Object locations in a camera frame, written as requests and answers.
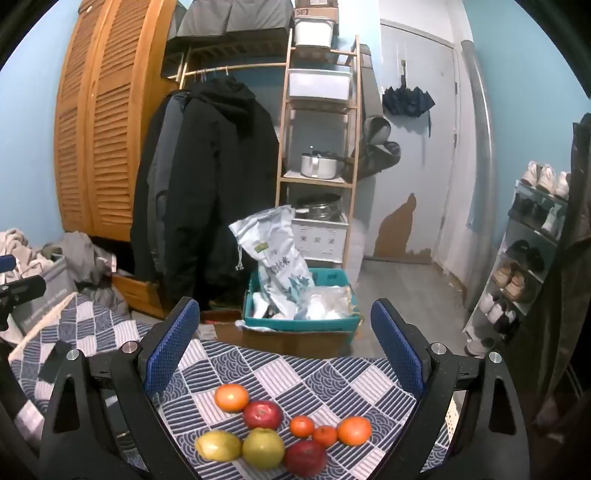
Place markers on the silver vertical pipe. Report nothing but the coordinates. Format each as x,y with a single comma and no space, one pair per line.
480,161

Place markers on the pale grey door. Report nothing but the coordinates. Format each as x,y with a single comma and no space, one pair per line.
415,161

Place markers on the small white plastic bin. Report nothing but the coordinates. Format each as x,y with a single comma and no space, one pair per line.
314,32

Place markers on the grey hanging bag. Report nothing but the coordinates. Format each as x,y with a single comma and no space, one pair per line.
376,134

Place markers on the grey fabric storage box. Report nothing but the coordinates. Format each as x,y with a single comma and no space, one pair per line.
258,16
203,18

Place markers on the dark hanging cloth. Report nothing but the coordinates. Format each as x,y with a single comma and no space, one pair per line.
568,277

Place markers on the small tangerine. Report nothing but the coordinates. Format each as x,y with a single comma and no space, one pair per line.
302,426
325,435

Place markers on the large orange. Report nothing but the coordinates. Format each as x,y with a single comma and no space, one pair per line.
232,397

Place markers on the blue white patterned tablecloth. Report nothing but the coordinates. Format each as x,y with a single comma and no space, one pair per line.
286,374

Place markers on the grey shoe rack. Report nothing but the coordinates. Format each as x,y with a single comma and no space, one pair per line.
508,258

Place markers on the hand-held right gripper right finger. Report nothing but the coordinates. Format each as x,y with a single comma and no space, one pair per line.
397,346

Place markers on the yellow pear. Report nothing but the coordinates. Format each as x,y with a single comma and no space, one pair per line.
218,446

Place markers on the white patterned storage drawer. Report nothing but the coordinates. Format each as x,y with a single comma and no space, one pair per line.
323,240

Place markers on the beige fleece blanket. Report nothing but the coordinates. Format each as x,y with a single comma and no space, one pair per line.
18,244

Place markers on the shoe rack with shoes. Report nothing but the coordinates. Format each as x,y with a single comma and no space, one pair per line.
540,177

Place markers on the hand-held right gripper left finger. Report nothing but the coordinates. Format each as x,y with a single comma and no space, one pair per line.
171,346

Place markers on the wooden clothes rack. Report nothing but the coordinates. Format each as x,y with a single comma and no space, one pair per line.
244,68

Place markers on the grey blue jacket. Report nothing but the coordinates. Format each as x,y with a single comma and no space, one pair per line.
164,175

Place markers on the small cardboard box red contents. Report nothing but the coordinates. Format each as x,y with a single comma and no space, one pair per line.
221,316

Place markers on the large white plastic bin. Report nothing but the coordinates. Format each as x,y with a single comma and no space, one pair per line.
318,85

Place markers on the wooden shelf unit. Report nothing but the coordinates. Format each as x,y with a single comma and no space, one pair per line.
280,184

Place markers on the black jacket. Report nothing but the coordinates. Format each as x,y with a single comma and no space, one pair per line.
141,207

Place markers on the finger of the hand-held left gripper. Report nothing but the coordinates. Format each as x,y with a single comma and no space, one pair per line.
25,288
7,264

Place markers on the black hooded coat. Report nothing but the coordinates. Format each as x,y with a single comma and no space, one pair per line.
217,184

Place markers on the wooden louvered wardrobe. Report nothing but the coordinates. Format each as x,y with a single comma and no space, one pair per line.
106,138

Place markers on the grey crumpled clothing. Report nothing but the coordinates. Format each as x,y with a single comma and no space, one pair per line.
78,249

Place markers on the green apple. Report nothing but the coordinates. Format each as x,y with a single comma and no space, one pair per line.
263,447

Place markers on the medium orange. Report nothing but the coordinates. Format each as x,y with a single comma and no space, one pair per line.
354,430

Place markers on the large brown cardboard box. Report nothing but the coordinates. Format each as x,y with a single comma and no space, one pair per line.
286,341

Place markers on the white printed rice bag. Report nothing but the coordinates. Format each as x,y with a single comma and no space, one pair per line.
268,244

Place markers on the grey tote bag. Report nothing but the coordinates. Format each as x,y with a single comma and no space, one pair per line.
41,309

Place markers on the dark red apple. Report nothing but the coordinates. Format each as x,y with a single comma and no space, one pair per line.
304,458

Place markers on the clear plastic bag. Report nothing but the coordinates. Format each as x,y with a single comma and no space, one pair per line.
328,302

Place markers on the dark blue umbrella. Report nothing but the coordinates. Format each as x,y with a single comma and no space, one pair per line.
406,101

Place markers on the cardboard box with label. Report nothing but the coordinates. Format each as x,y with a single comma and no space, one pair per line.
318,10

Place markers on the wooden drawer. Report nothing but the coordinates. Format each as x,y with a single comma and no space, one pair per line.
138,290

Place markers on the steel steamer pot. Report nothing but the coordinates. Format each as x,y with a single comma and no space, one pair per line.
318,207

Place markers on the teal plastic basket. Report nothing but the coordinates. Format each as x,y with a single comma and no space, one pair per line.
330,277

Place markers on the bright red apple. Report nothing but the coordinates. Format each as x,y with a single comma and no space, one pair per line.
262,414

